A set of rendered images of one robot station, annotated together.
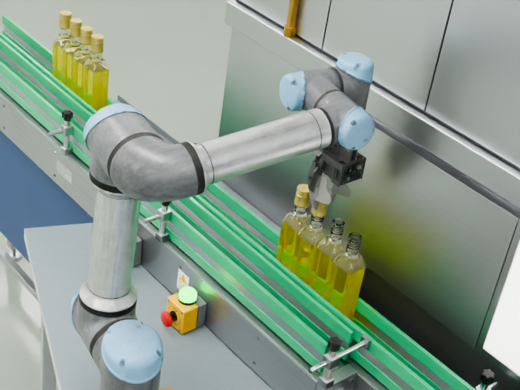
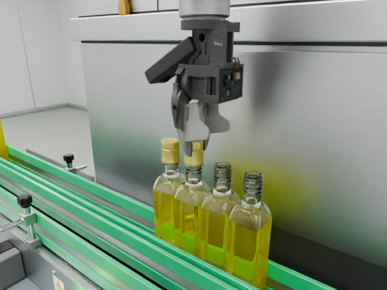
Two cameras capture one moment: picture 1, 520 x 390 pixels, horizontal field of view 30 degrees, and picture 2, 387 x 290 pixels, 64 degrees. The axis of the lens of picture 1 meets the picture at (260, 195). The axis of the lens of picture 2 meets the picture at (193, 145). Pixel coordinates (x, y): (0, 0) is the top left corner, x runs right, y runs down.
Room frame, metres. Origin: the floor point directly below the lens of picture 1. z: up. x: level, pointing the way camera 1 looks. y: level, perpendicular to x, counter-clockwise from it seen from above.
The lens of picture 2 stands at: (1.29, -0.07, 1.34)
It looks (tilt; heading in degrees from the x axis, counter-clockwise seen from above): 19 degrees down; 352
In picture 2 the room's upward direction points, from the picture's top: straight up
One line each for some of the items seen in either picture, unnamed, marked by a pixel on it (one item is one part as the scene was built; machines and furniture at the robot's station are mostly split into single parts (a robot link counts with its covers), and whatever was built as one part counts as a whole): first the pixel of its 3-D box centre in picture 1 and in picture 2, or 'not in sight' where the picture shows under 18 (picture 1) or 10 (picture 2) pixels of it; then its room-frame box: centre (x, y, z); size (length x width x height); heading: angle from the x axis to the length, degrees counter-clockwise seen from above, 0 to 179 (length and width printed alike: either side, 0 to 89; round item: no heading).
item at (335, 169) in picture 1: (340, 152); (208, 63); (1.77, -0.15, 1.30); 0.09 x 0.08 x 0.12; 44
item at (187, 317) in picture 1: (185, 311); not in sight; (1.79, 0.13, 0.79); 0.07 x 0.07 x 0.07; 45
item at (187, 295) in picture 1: (187, 294); not in sight; (1.79, 0.13, 0.84); 0.04 x 0.04 x 0.03
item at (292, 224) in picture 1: (292, 250); (172, 221); (1.84, -0.10, 0.99); 0.06 x 0.06 x 0.21; 45
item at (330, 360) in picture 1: (338, 358); not in sight; (1.53, -0.22, 0.95); 0.17 x 0.03 x 0.12; 135
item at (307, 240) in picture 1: (308, 264); (193, 232); (1.79, -0.13, 0.99); 0.06 x 0.06 x 0.21; 44
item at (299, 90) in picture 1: (314, 93); not in sight; (1.71, -0.07, 1.46); 0.11 x 0.11 x 0.08; 34
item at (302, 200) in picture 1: (302, 196); (170, 151); (1.84, -0.10, 1.14); 0.04 x 0.04 x 0.04
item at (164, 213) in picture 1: (155, 220); (18, 227); (1.93, 0.24, 0.94); 0.07 x 0.04 x 0.13; 135
